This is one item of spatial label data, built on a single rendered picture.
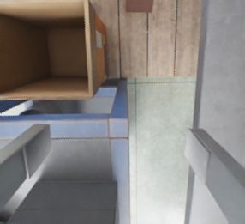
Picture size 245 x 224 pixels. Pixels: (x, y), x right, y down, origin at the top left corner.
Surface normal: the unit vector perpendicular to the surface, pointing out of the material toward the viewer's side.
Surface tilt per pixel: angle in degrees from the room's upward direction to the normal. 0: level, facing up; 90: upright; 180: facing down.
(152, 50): 0
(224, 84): 0
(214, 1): 31
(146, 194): 0
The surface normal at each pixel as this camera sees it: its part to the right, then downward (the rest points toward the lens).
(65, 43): -0.02, 0.25
